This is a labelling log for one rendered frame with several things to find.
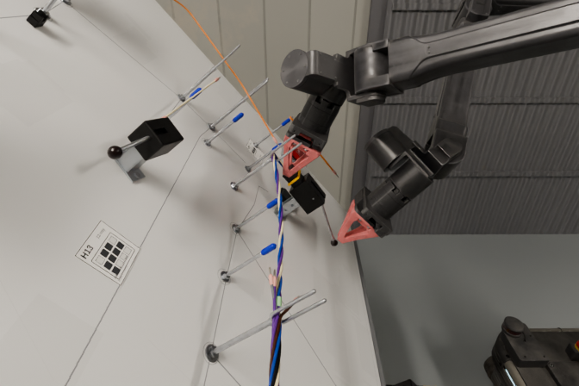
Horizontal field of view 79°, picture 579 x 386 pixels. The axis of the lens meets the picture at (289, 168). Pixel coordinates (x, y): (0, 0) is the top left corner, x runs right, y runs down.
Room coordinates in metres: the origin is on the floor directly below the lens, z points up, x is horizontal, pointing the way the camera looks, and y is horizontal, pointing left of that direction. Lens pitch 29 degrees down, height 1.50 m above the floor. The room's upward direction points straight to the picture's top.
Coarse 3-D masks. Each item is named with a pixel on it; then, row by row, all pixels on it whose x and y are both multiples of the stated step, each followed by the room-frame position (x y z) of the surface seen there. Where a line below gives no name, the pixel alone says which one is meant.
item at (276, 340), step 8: (272, 280) 0.26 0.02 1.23; (272, 288) 0.25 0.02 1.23; (272, 296) 0.24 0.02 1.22; (272, 320) 0.22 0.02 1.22; (280, 320) 0.22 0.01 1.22; (272, 328) 0.21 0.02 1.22; (280, 328) 0.21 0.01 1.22; (272, 336) 0.20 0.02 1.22; (280, 336) 0.20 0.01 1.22; (272, 344) 0.20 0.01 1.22; (280, 344) 0.20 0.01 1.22; (272, 352) 0.19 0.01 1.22; (280, 352) 0.19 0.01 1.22; (272, 360) 0.18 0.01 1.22; (272, 368) 0.17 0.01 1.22; (272, 376) 0.17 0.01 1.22; (272, 384) 0.16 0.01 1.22
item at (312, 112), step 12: (312, 96) 0.57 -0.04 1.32; (312, 108) 0.56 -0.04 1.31; (324, 108) 0.55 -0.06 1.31; (336, 108) 0.56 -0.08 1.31; (300, 120) 0.56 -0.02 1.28; (312, 120) 0.55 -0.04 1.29; (324, 120) 0.55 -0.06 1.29; (300, 132) 0.53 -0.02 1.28; (312, 132) 0.54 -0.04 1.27; (324, 132) 0.55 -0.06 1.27; (324, 144) 0.52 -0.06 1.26
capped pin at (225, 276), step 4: (272, 244) 0.32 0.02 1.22; (264, 248) 0.32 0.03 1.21; (268, 248) 0.32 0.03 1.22; (272, 248) 0.32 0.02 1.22; (260, 252) 0.32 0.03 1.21; (264, 252) 0.32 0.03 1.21; (268, 252) 0.32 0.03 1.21; (256, 256) 0.32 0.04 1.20; (260, 256) 0.32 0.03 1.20; (248, 260) 0.32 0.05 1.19; (252, 260) 0.32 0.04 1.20; (244, 264) 0.32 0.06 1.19; (248, 264) 0.32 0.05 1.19; (236, 268) 0.32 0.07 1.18; (240, 268) 0.32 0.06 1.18; (224, 272) 0.33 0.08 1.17; (228, 272) 0.32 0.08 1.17; (232, 272) 0.32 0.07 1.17; (224, 276) 0.32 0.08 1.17; (228, 276) 0.32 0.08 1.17; (224, 280) 0.32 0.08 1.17; (228, 280) 0.32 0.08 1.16
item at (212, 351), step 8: (304, 296) 0.22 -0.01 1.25; (288, 304) 0.22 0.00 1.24; (312, 304) 0.22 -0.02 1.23; (320, 304) 0.22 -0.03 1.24; (272, 312) 0.22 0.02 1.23; (304, 312) 0.22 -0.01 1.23; (288, 320) 0.22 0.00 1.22; (256, 328) 0.22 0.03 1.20; (264, 328) 0.22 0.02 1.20; (240, 336) 0.22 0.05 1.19; (248, 336) 0.22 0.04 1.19; (224, 344) 0.23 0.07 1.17; (232, 344) 0.22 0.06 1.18; (208, 352) 0.22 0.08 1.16; (216, 352) 0.22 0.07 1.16; (216, 360) 0.22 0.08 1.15
